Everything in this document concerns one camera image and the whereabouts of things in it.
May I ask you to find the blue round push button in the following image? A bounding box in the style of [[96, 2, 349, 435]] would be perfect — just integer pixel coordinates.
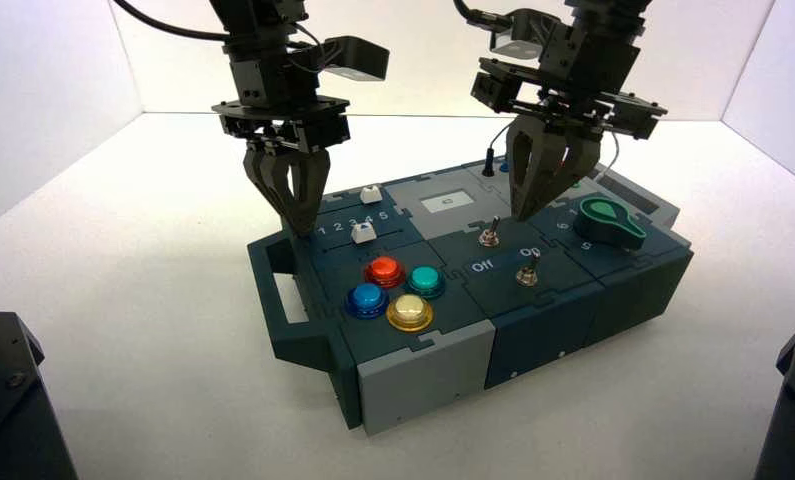
[[344, 283, 391, 321]]

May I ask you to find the yellow round push button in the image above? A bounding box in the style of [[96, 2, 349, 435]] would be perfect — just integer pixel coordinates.
[[386, 294, 435, 334]]

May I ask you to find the red round push button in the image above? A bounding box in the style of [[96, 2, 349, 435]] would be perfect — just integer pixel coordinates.
[[364, 256, 407, 289]]

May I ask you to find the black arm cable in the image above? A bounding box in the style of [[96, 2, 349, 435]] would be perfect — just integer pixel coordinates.
[[112, 0, 231, 42], [453, 0, 512, 31]]

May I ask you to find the green rotary knob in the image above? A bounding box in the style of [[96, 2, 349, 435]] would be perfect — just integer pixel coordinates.
[[573, 195, 648, 252]]

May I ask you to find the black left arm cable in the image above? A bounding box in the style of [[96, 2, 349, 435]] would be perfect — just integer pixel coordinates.
[[112, 0, 231, 42]]

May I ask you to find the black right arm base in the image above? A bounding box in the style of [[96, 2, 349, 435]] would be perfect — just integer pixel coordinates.
[[754, 319, 795, 480]]

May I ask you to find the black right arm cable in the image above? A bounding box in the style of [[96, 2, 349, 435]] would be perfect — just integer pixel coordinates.
[[453, 0, 512, 31]]

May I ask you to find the teal round push button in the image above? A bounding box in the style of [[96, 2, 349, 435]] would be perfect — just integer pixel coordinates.
[[406, 266, 447, 301]]

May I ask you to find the small white display screen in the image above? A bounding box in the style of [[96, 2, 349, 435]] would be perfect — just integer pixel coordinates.
[[421, 190, 481, 215]]

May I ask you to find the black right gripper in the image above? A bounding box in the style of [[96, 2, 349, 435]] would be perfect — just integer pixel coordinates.
[[471, 26, 669, 223]]

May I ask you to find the thin white wire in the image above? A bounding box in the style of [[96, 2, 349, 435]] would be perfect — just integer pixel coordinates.
[[595, 131, 621, 183]]

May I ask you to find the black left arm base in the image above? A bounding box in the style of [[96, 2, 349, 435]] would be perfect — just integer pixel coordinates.
[[0, 311, 79, 480]]

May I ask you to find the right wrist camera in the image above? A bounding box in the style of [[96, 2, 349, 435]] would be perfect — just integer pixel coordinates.
[[489, 13, 562, 60]]

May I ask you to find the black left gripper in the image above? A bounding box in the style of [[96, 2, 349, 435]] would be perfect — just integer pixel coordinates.
[[212, 52, 352, 238]]

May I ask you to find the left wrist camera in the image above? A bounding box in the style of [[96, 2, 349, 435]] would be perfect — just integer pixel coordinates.
[[317, 36, 390, 83]]

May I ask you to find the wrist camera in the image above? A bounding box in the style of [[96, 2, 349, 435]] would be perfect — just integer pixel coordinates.
[[489, 13, 562, 60], [317, 36, 390, 83]]

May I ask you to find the dark teal grey control box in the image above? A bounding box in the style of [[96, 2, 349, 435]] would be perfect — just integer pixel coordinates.
[[247, 156, 694, 437]]

